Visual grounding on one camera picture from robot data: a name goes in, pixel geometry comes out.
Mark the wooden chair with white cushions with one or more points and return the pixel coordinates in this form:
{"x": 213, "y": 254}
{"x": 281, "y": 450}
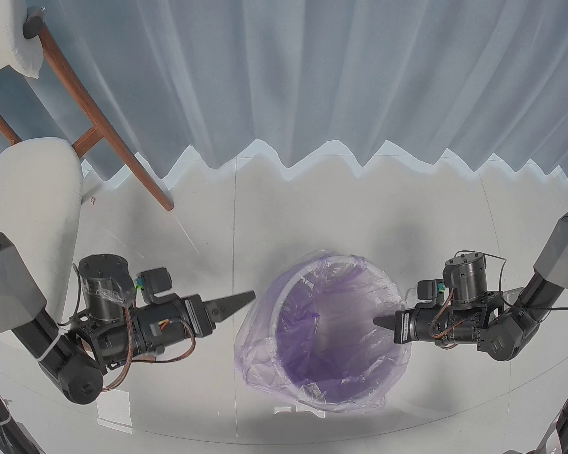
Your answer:
{"x": 28, "y": 196}

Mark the white trash bin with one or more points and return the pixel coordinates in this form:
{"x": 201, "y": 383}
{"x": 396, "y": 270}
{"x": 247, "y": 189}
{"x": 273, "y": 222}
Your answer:
{"x": 284, "y": 300}

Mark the purple plastic bag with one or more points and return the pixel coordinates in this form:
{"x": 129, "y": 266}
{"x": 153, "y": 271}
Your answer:
{"x": 265, "y": 353}

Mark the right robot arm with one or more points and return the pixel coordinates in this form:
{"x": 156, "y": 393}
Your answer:
{"x": 561, "y": 253}

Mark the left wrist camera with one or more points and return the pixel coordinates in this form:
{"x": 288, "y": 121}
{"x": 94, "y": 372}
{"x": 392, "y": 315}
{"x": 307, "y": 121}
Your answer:
{"x": 154, "y": 282}

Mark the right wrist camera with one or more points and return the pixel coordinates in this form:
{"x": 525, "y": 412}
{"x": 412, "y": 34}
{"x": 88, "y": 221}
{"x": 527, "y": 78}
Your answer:
{"x": 428, "y": 291}

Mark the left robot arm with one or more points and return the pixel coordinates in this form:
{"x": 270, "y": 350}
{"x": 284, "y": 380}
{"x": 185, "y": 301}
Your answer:
{"x": 9, "y": 291}

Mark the pale blue curtain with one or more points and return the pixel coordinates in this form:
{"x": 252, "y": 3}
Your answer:
{"x": 312, "y": 55}

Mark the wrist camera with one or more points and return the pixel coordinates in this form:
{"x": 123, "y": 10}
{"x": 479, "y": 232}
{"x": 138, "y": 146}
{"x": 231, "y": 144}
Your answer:
{"x": 428, "y": 291}
{"x": 154, "y": 282}

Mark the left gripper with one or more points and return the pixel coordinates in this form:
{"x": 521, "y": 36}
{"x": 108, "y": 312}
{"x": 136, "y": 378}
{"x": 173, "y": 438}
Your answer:
{"x": 165, "y": 327}

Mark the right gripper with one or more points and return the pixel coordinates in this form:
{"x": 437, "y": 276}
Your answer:
{"x": 423, "y": 327}

